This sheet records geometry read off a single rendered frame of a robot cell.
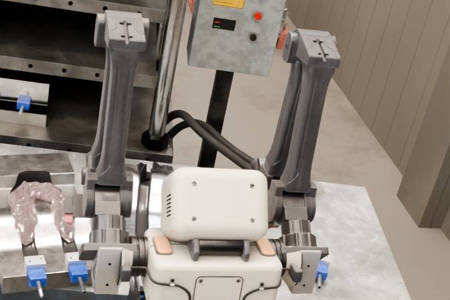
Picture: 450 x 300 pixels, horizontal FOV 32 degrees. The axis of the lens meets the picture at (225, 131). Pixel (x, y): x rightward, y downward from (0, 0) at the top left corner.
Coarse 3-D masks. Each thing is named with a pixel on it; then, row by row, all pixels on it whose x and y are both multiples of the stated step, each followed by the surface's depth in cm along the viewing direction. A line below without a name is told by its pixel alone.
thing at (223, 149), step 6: (216, 144) 271; (222, 144) 271; (222, 150) 270; (228, 150) 270; (228, 156) 270; (234, 156) 269; (234, 162) 269; (240, 162) 268; (246, 162) 269; (246, 168) 267
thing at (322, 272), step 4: (328, 256) 235; (320, 260) 233; (324, 260) 233; (328, 260) 233; (320, 264) 233; (324, 264) 234; (328, 264) 234; (320, 268) 232; (324, 268) 232; (328, 268) 234; (320, 272) 230; (324, 272) 230; (316, 276) 231; (320, 276) 230; (324, 276) 231; (320, 280) 228; (320, 284) 226; (320, 288) 226
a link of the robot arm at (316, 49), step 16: (304, 32) 176; (320, 32) 177; (304, 48) 172; (320, 48) 174; (336, 48) 174; (304, 64) 173; (320, 64) 170; (336, 64) 171; (304, 80) 174; (320, 80) 172; (304, 96) 174; (320, 96) 173; (304, 112) 174; (320, 112) 175; (304, 128) 176; (304, 144) 177; (288, 160) 182; (304, 160) 178; (288, 176) 180; (304, 176) 180; (272, 192) 183; (304, 192) 181; (272, 208) 182
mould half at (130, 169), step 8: (128, 168) 242; (136, 168) 243; (136, 176) 239; (152, 176) 241; (160, 176) 241; (136, 184) 237; (152, 184) 239; (160, 184) 239; (136, 192) 236; (152, 192) 237; (160, 192) 238; (136, 200) 234; (152, 200) 236; (160, 200) 236; (152, 208) 234; (160, 208) 234; (152, 216) 231; (160, 216) 232; (128, 224) 225; (152, 224) 228; (160, 224) 228
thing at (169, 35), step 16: (176, 0) 257; (176, 16) 260; (160, 32) 335; (176, 32) 263; (160, 48) 339; (176, 48) 266; (160, 64) 270; (176, 64) 271; (160, 80) 272; (160, 96) 274; (160, 112) 277; (160, 128) 280; (144, 144) 284; (160, 144) 282
